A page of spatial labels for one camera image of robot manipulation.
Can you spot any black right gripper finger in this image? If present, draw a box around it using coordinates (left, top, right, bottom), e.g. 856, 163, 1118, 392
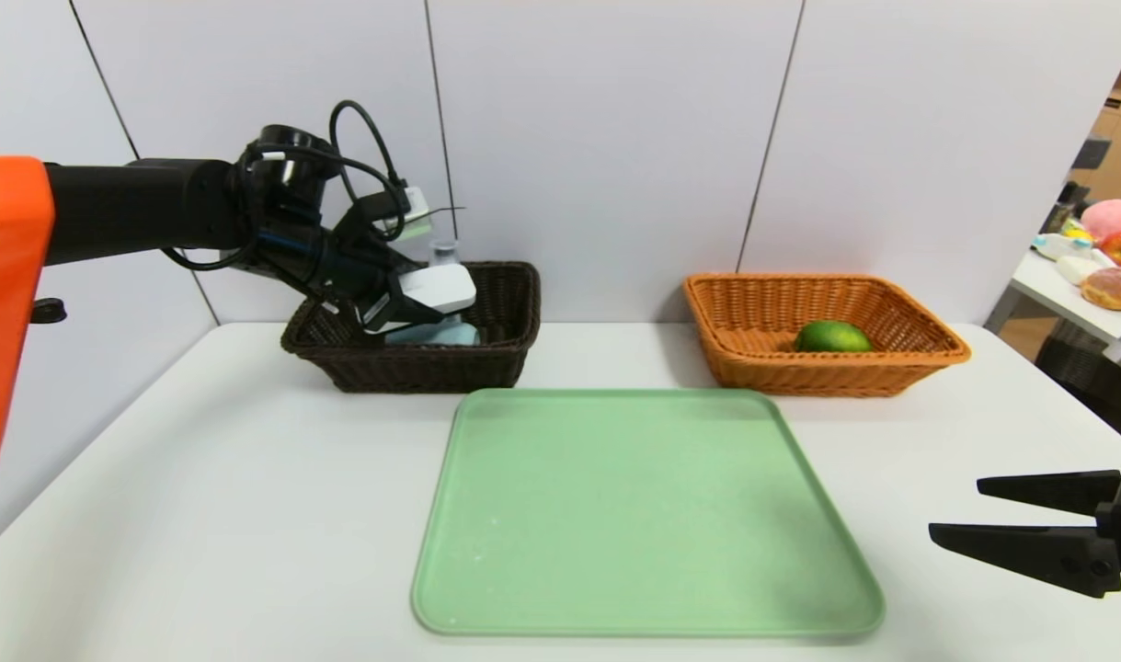
976, 469, 1121, 517
928, 522, 1121, 599

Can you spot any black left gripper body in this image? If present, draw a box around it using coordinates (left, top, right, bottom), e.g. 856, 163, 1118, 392
317, 228, 410, 335

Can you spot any blue-grey plastic cup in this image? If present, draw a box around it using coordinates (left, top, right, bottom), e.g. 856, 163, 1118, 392
384, 317, 480, 348

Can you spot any white whiteboard eraser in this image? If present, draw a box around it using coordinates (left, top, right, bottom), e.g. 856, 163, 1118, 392
399, 263, 477, 314

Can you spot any green lime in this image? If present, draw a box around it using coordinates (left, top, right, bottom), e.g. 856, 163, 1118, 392
792, 319, 874, 354

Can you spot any dark brown wicker basket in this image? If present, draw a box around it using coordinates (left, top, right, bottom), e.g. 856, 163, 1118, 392
280, 262, 543, 394

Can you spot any orange wicker basket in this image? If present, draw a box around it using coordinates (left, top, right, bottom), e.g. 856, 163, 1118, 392
681, 274, 971, 399

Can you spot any white side table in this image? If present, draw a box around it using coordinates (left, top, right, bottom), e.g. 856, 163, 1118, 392
1008, 250, 1121, 361

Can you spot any glazed donut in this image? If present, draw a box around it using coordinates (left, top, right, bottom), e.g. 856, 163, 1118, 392
1078, 268, 1121, 312

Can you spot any white bottle with blue cap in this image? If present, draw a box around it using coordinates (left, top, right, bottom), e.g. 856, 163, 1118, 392
1029, 234, 1091, 263

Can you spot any pink plush toy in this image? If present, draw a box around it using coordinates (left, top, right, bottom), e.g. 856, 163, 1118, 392
1076, 200, 1121, 242

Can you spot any light green plastic tray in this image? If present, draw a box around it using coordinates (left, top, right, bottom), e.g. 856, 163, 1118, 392
411, 388, 886, 638

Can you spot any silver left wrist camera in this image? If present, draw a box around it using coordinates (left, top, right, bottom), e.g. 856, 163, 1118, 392
376, 187, 432, 242

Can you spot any thin black left gripper cable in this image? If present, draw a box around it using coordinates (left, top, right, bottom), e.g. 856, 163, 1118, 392
160, 152, 414, 277

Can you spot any black left wrist camera cable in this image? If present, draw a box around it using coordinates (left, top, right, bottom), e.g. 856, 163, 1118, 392
328, 99, 409, 208

